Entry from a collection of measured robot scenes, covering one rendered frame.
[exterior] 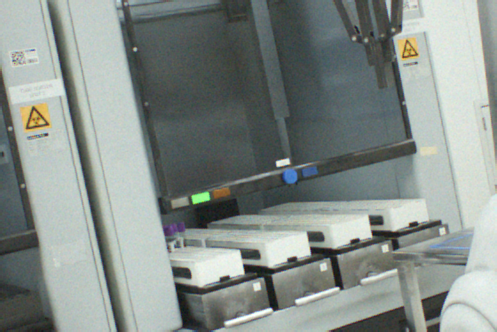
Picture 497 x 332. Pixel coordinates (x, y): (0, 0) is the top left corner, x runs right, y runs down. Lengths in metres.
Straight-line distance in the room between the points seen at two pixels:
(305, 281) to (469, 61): 1.99
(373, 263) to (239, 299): 0.31
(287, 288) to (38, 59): 0.65
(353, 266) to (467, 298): 1.09
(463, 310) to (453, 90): 2.82
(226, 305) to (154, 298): 0.14
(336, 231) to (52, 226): 0.58
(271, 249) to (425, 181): 0.45
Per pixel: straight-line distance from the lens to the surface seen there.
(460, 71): 3.74
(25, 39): 1.84
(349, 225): 2.02
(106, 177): 1.85
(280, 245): 1.94
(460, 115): 3.72
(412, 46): 2.22
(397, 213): 2.09
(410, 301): 1.81
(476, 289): 0.91
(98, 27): 1.88
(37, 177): 1.82
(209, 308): 1.84
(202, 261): 1.87
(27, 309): 1.80
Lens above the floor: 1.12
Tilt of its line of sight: 3 degrees down
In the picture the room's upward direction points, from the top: 12 degrees counter-clockwise
